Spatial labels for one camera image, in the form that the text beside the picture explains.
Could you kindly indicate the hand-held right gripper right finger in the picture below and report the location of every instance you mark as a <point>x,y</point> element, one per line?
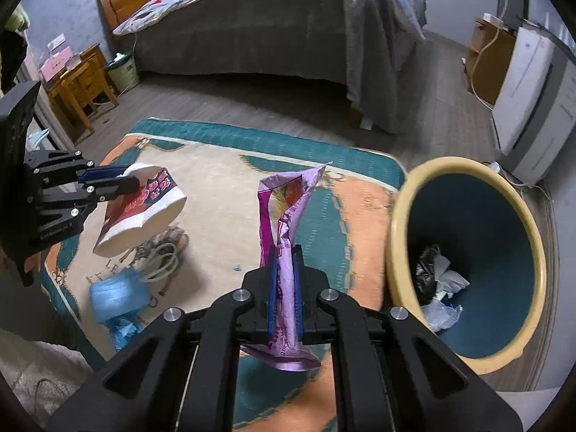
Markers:
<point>294,288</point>

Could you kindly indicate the red and white paper cup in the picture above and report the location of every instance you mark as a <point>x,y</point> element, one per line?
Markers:
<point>144,216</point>

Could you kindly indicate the white crumpled paper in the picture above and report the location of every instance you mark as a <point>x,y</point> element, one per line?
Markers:
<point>452,279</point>

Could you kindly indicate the pink box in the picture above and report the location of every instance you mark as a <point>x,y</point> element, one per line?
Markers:
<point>56,65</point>

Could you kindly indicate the light blue printed quilt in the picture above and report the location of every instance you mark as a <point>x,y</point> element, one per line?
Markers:
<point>180,4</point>

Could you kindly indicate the wooden cabinet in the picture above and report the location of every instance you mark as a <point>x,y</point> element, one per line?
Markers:
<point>495,67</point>

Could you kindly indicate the purple snack wrapper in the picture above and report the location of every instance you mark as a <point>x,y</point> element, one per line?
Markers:
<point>283,216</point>

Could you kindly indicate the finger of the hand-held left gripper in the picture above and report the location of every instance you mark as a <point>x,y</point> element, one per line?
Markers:
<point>105,172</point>
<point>117,186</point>

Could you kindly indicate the teal and orange rug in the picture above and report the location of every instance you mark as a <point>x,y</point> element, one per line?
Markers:
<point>216,180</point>

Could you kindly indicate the white fluffy cloth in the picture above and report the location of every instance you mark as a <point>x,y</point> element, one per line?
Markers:
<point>40,369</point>

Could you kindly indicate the wooden nightstand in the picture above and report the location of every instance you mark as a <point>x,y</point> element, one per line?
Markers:
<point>85,81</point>

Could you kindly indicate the yellow rimmed teal trash bin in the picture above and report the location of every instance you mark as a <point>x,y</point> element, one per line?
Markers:
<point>495,216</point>

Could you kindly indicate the black plastic bag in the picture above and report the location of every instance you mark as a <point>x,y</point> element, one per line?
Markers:
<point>425,279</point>

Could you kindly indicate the white power adapter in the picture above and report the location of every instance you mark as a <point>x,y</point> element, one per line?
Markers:
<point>495,167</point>

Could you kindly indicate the blue face mask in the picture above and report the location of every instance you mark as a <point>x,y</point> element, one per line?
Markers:
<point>117,297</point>

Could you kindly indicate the yellow green cloth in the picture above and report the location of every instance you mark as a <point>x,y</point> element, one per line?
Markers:
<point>18,18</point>

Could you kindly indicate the bed with grey cover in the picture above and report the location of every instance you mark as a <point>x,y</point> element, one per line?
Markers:
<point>270,40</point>

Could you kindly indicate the dark hanging clothes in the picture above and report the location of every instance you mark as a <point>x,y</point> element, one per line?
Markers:
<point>11,63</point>

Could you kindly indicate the clear plastic bag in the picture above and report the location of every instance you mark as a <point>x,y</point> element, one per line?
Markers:
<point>443,317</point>

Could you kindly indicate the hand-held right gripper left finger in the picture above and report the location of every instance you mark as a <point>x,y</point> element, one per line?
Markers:
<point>272,288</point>

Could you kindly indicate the small green waste bin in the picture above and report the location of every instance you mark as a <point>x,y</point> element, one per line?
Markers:
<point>123,76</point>

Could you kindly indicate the white air purifier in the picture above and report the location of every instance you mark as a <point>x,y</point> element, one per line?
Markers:
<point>531,99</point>

